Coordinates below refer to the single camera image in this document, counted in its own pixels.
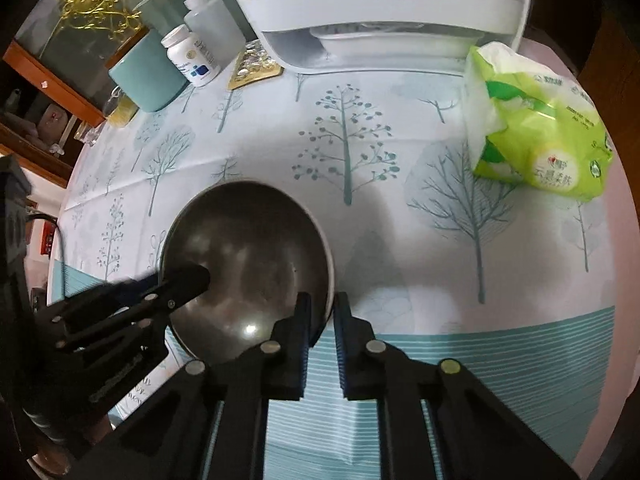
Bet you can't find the white pill bottle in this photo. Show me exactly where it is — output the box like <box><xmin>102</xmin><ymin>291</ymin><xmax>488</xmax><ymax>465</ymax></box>
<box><xmin>161</xmin><ymin>25</ymin><xmax>222</xmax><ymax>87</ymax></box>

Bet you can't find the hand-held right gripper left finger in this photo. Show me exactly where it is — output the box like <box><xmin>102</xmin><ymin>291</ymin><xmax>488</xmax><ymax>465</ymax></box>
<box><xmin>70</xmin><ymin>291</ymin><xmax>315</xmax><ymax>480</ymax></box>

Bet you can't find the green tissue pack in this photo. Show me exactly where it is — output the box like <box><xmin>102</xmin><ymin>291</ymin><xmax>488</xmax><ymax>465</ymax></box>
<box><xmin>462</xmin><ymin>41</ymin><xmax>615</xmax><ymax>204</ymax></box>

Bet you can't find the orange wooden cabinet frame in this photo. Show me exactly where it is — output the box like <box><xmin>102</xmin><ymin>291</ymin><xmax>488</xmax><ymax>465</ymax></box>
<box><xmin>0</xmin><ymin>40</ymin><xmax>108</xmax><ymax>188</ymax></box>

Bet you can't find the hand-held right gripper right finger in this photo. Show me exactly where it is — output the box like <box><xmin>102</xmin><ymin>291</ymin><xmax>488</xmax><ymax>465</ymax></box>
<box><xmin>332</xmin><ymin>291</ymin><xmax>581</xmax><ymax>480</ymax></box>

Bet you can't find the tree-printed tablecloth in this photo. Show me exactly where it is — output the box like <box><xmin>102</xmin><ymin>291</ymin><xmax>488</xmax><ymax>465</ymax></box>
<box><xmin>37</xmin><ymin>42</ymin><xmax>640</xmax><ymax>480</ymax></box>

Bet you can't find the small glass jar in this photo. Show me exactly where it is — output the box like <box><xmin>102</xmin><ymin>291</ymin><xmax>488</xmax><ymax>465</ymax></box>
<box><xmin>75</xmin><ymin>122</ymin><xmax>102</xmax><ymax>147</ymax></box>

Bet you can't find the steel bowl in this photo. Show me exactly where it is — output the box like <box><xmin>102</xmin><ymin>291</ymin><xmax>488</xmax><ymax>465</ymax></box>
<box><xmin>159</xmin><ymin>180</ymin><xmax>336</xmax><ymax>367</ymax></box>

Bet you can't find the white countertop appliance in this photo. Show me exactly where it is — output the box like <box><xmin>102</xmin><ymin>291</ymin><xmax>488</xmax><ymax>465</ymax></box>
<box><xmin>214</xmin><ymin>0</ymin><xmax>532</xmax><ymax>78</ymax></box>

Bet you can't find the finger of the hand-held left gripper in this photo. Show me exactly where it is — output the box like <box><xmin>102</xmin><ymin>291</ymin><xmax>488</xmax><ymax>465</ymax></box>
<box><xmin>87</xmin><ymin>327</ymin><xmax>169</xmax><ymax>407</ymax></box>
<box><xmin>32</xmin><ymin>264</ymin><xmax>211</xmax><ymax>356</ymax></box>

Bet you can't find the teal canister with brown lid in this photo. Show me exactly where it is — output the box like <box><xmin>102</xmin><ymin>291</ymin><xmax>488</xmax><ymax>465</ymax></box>
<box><xmin>108</xmin><ymin>27</ymin><xmax>190</xmax><ymax>113</ymax></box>

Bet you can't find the clear squeeze wash bottle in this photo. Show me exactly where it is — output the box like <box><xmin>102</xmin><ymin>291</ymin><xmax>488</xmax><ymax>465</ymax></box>
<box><xmin>132</xmin><ymin>0</ymin><xmax>247</xmax><ymax>61</ymax></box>

